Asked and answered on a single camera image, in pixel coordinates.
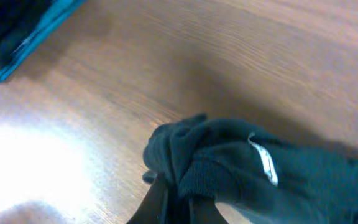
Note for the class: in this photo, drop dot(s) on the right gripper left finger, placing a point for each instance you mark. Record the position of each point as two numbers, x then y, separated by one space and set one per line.
153 208

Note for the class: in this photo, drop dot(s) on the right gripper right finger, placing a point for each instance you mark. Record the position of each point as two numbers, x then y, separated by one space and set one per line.
203 210

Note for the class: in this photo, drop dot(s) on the blue folded garment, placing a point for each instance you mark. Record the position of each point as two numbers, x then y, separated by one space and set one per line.
25 24

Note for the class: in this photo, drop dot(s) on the black nike t-shirt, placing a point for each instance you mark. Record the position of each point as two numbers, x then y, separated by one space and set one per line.
267 179

